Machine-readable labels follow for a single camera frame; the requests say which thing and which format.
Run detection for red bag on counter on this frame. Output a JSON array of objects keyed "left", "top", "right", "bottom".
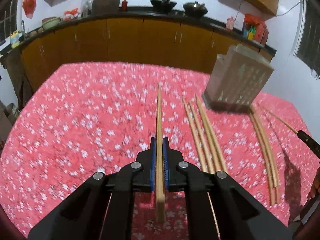
[{"left": 62, "top": 8, "right": 79, "bottom": 21}]

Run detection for black wok left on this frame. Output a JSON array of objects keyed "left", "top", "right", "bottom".
[{"left": 150, "top": 0, "right": 177, "bottom": 14}]

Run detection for beige perforated utensil holder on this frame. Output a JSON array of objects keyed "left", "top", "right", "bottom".
[{"left": 202, "top": 44, "right": 274, "bottom": 113}]

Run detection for brown lower kitchen cabinets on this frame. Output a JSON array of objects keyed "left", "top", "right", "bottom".
[{"left": 0, "top": 6, "right": 277, "bottom": 93}]

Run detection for window with grille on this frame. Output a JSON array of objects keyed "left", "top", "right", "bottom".
[{"left": 296, "top": 0, "right": 319, "bottom": 79}]

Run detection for person's right hand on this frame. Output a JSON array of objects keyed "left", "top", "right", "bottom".
[{"left": 308, "top": 167, "right": 320, "bottom": 200}]

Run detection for black wok with lid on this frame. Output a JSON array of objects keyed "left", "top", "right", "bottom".
[{"left": 183, "top": 1, "right": 208, "bottom": 18}]

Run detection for red bottle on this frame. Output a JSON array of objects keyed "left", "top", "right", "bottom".
[{"left": 121, "top": 0, "right": 127, "bottom": 11}]

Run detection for dark cutting board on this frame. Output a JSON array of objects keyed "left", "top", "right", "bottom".
[{"left": 91, "top": 0, "right": 120, "bottom": 16}]

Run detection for yellow detergent jug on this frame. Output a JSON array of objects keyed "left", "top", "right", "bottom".
[{"left": 10, "top": 30, "right": 20, "bottom": 49}]

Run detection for red boxes stack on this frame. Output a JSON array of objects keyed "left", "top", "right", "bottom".
[{"left": 242, "top": 14, "right": 269, "bottom": 47}]

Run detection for green pot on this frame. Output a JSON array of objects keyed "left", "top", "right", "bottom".
[{"left": 42, "top": 17, "right": 61, "bottom": 30}]

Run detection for red floral tablecloth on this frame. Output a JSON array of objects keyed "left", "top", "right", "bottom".
[{"left": 1, "top": 63, "right": 319, "bottom": 236}]

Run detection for wooden chopstick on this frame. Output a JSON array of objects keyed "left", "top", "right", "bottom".
[
  {"left": 259, "top": 105, "right": 298, "bottom": 134},
  {"left": 195, "top": 95, "right": 228, "bottom": 173},
  {"left": 182, "top": 98, "right": 208, "bottom": 172},
  {"left": 156, "top": 84, "right": 165, "bottom": 223},
  {"left": 189, "top": 101, "right": 215, "bottom": 174},
  {"left": 249, "top": 106, "right": 280, "bottom": 204},
  {"left": 249, "top": 112, "right": 276, "bottom": 206}
]

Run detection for red plastic bag on wall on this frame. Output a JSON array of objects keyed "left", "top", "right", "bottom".
[{"left": 22, "top": 0, "right": 37, "bottom": 20}]

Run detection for pink container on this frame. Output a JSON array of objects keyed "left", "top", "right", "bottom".
[{"left": 225, "top": 16, "right": 235, "bottom": 31}]

